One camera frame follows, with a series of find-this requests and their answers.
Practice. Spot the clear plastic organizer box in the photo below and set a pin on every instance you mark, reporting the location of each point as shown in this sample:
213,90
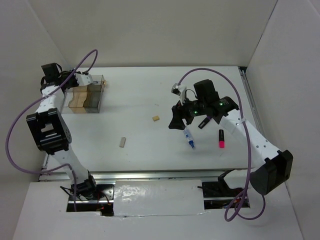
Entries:
98,80

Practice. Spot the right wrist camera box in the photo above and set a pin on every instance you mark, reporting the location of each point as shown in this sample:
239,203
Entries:
180,90

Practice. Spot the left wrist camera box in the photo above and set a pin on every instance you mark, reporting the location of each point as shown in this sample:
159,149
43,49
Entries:
84,79

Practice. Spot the beige rectangular eraser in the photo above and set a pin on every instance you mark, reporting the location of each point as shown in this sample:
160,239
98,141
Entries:
122,142

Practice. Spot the pink highlighter black cap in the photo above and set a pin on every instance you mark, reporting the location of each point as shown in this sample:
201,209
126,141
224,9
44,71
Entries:
221,138

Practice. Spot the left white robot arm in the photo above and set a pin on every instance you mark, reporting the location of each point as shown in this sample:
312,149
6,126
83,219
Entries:
50,132

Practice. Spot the black purple usb stick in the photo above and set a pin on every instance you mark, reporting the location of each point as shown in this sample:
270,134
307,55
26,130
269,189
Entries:
204,123

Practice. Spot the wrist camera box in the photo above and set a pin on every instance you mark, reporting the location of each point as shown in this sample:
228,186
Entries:
84,79
180,90

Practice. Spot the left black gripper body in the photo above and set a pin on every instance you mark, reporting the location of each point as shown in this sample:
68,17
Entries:
72,82

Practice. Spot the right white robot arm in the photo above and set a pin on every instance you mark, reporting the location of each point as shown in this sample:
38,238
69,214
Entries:
272,165

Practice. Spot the white tape sheet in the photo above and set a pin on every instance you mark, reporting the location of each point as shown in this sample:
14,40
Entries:
158,198

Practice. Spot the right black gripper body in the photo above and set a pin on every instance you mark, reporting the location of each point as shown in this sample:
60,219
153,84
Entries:
190,109

